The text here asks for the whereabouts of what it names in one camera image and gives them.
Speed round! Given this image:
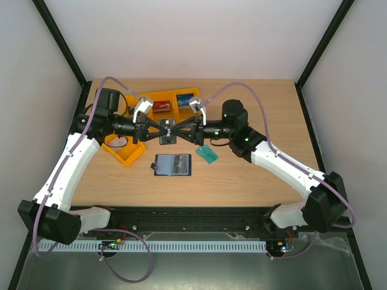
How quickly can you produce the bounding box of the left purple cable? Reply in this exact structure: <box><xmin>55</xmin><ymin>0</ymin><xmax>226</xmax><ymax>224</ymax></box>
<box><xmin>31</xmin><ymin>76</ymin><xmax>152</xmax><ymax>283</ymax></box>

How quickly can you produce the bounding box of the yellow bin middle of row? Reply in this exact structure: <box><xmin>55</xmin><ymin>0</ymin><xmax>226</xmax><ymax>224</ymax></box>
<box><xmin>148</xmin><ymin>91</ymin><xmax>178</xmax><ymax>123</ymax></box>

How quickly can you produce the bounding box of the black VIP card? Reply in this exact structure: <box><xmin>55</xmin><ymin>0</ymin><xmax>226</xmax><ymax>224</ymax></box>
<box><xmin>159</xmin><ymin>118</ymin><xmax>177</xmax><ymax>145</ymax></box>

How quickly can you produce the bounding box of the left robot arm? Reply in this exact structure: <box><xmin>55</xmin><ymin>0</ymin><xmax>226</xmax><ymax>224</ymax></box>
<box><xmin>18</xmin><ymin>88</ymin><xmax>166</xmax><ymax>245</ymax></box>

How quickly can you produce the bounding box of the controller board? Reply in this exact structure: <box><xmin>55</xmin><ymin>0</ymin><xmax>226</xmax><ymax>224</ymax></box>
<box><xmin>267</xmin><ymin>240</ymin><xmax>295</xmax><ymax>257</ymax></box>
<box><xmin>97</xmin><ymin>239</ymin><xmax>125</xmax><ymax>251</ymax></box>

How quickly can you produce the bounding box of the black cards stack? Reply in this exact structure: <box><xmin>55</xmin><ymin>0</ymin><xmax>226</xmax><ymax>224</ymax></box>
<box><xmin>128</xmin><ymin>106</ymin><xmax>135</xmax><ymax>115</ymax></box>

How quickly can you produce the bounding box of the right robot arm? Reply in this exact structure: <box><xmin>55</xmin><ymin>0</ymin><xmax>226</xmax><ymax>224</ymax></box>
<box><xmin>171</xmin><ymin>99</ymin><xmax>348</xmax><ymax>237</ymax></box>

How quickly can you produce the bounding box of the blue leather card holder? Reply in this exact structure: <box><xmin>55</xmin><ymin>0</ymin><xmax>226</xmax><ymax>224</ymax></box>
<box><xmin>151</xmin><ymin>154</ymin><xmax>192</xmax><ymax>176</ymax></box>

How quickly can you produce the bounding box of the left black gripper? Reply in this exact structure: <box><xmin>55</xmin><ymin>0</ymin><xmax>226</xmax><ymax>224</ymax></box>
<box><xmin>109</xmin><ymin>113</ymin><xmax>168</xmax><ymax>145</ymax></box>

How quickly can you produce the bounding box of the black frame post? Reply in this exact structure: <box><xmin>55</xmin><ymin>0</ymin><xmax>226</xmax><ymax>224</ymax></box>
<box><xmin>31</xmin><ymin>0</ymin><xmax>91</xmax><ymax>88</ymax></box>
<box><xmin>295</xmin><ymin>0</ymin><xmax>356</xmax><ymax>88</ymax></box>

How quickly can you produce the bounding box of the light blue slotted cable duct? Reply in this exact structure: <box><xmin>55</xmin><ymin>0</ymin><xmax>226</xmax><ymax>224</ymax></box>
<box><xmin>53</xmin><ymin>240</ymin><xmax>267</xmax><ymax>253</ymax></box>

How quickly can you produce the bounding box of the yellow bin of row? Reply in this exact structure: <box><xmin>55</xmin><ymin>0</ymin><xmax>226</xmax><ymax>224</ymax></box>
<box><xmin>124</xmin><ymin>94</ymin><xmax>149</xmax><ymax>117</ymax></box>
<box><xmin>148</xmin><ymin>91</ymin><xmax>178</xmax><ymax>123</ymax></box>
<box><xmin>173</xmin><ymin>88</ymin><xmax>200</xmax><ymax>121</ymax></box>

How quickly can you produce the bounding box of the separate yellow bin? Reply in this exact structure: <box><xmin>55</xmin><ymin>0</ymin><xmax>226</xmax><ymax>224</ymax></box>
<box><xmin>102</xmin><ymin>134</ymin><xmax>146</xmax><ymax>167</ymax></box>

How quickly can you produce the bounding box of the white pink cards stack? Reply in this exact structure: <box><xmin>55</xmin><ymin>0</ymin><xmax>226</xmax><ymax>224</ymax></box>
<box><xmin>107</xmin><ymin>136</ymin><xmax>128</xmax><ymax>150</ymax></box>

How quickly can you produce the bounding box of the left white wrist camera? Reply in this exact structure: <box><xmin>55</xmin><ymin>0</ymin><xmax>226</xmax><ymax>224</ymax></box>
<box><xmin>132</xmin><ymin>97</ymin><xmax>154</xmax><ymax>123</ymax></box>

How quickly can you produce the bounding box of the yellow bin right of row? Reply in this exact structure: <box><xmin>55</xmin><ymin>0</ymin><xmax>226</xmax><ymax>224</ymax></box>
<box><xmin>173</xmin><ymin>88</ymin><xmax>200</xmax><ymax>121</ymax></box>

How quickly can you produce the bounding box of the yellow bin leftmost of row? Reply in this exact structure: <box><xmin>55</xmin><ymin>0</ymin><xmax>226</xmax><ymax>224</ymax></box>
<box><xmin>124</xmin><ymin>94</ymin><xmax>149</xmax><ymax>117</ymax></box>

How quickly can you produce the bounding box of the right black frame post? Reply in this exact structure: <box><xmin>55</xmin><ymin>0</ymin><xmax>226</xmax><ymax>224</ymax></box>
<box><xmin>295</xmin><ymin>0</ymin><xmax>356</xmax><ymax>88</ymax></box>

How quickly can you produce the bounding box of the red cards stack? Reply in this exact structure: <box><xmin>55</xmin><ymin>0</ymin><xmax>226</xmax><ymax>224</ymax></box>
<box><xmin>152</xmin><ymin>100</ymin><xmax>172</xmax><ymax>113</ymax></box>

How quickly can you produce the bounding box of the right controller board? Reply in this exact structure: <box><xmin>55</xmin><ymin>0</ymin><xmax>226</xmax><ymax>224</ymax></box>
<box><xmin>267</xmin><ymin>240</ymin><xmax>295</xmax><ymax>257</ymax></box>

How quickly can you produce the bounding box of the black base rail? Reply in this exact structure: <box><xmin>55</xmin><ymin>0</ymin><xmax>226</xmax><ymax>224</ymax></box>
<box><xmin>83</xmin><ymin>205</ymin><xmax>299</xmax><ymax>239</ymax></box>

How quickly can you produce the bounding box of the left black frame post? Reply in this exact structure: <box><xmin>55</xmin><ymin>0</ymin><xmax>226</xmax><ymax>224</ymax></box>
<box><xmin>31</xmin><ymin>0</ymin><xmax>91</xmax><ymax>88</ymax></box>

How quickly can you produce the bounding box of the blue cards stack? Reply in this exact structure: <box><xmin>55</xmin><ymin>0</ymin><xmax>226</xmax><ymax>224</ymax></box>
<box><xmin>176</xmin><ymin>93</ymin><xmax>194</xmax><ymax>109</ymax></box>

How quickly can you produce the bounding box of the left controller board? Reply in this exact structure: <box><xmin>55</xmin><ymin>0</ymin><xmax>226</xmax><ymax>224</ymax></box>
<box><xmin>97</xmin><ymin>239</ymin><xmax>125</xmax><ymax>251</ymax></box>

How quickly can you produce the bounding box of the teal VIP card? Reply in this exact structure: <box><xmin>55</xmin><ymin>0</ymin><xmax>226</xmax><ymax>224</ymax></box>
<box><xmin>196</xmin><ymin>144</ymin><xmax>218</xmax><ymax>164</ymax></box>

